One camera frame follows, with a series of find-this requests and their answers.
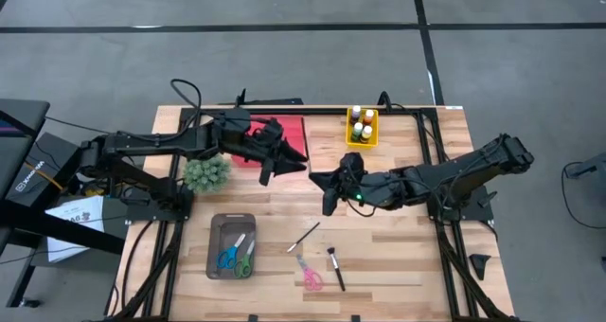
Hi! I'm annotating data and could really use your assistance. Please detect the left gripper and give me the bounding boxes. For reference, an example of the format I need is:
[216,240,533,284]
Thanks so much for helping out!
[213,107,309,187]

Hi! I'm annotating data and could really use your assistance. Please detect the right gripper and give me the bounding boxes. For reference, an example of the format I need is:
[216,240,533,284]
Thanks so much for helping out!
[308,152,397,217]

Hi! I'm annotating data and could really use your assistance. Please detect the thin brush pale tip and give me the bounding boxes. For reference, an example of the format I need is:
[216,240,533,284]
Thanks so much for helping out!
[285,222,322,255]

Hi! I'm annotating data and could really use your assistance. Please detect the large black makeup brush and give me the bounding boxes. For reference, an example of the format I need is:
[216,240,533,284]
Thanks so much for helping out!
[326,245,347,293]

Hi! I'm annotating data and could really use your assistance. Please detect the pink scissors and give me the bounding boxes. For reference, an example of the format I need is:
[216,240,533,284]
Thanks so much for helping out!
[295,254,325,293]

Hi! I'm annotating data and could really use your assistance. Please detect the green scissors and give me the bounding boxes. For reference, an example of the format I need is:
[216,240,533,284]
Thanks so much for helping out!
[234,239,257,279]

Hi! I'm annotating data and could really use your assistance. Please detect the blue scissors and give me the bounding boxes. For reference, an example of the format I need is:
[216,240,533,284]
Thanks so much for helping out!
[216,232,247,271]

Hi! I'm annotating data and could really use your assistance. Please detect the pink translucent plastic bin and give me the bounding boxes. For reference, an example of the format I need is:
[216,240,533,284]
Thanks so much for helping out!
[231,116,307,168]

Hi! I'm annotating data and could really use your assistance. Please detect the black flat bar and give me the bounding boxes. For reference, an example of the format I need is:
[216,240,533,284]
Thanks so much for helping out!
[220,97,304,107]

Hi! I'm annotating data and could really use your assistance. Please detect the yellow plastic basket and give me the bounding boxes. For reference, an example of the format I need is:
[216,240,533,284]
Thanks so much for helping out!
[345,106,380,149]

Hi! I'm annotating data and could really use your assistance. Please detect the green artificial plant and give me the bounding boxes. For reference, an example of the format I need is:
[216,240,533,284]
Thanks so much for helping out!
[182,153,232,194]

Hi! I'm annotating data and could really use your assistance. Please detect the grey translucent plastic bin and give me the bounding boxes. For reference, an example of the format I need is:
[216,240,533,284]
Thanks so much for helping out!
[205,212,257,280]

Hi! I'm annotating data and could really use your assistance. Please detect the black triangular plastic part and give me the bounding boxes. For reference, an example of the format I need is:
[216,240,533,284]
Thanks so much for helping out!
[469,253,492,282]

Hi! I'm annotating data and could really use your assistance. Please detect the white paper sheet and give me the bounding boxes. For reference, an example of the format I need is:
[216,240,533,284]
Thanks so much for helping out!
[45,194,106,264]

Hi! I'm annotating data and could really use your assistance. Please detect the black stand beam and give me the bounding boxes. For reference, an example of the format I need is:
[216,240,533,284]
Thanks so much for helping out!
[0,199,128,310]

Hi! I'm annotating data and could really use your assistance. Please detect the black box with logo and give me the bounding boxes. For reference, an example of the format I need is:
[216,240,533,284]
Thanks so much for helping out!
[4,131,84,208]

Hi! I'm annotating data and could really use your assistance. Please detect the grey metal leg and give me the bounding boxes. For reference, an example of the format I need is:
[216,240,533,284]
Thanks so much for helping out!
[565,151,606,180]

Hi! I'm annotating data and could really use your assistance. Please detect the black monitor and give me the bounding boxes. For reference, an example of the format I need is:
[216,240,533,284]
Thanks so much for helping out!
[0,98,51,205]

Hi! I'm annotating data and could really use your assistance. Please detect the black metal table frame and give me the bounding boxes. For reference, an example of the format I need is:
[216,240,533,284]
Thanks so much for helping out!
[101,104,522,322]

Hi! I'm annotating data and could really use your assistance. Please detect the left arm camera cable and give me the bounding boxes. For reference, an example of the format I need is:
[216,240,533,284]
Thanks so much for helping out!
[169,78,204,124]

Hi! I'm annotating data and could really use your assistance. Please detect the thin black cable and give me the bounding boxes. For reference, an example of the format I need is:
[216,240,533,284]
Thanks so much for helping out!
[45,116,125,138]
[391,102,451,162]

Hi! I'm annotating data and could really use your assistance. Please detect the thick black cable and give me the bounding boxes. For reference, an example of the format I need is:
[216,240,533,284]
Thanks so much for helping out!
[120,220,157,316]

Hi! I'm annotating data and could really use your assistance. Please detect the black floor cable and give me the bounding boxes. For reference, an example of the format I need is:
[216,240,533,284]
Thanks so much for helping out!
[561,160,606,231]

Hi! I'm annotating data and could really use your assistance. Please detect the yellow strap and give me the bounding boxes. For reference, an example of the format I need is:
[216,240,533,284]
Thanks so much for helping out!
[22,160,65,191]

